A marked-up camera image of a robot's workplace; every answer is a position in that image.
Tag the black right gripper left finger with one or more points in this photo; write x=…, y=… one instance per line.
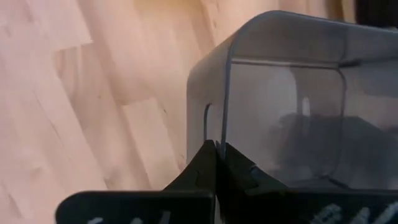
x=199, y=174

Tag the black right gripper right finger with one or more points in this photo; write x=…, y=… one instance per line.
x=236, y=177

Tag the translucent grey plastic bin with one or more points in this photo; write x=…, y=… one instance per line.
x=280, y=93

